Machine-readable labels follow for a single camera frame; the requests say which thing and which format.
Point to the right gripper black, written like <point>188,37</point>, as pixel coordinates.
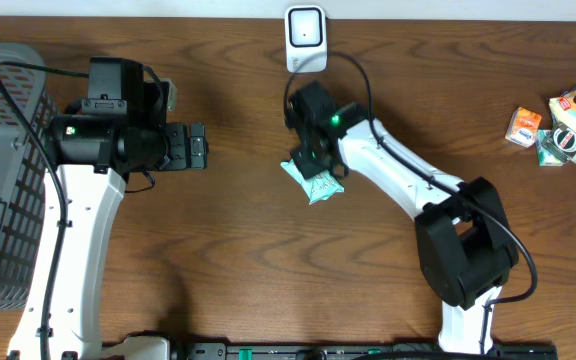
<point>300,161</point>

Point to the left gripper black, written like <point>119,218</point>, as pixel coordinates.
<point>179,136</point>

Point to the green Zappy wipes pack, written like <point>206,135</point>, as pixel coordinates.
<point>319,188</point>

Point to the small orange tissue pack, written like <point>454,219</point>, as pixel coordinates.
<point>523,127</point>

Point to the small teal tissue pack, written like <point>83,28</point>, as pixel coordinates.
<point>545,157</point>

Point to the red white tape roll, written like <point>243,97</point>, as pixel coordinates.
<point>561,142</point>

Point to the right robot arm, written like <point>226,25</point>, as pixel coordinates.
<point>463,241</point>

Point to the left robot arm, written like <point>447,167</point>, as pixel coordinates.
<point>119,128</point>

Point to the white barcode scanner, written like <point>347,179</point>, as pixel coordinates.
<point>305,39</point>

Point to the grey plastic mesh basket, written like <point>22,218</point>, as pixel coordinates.
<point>21,171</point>

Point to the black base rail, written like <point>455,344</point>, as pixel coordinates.
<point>318,351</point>

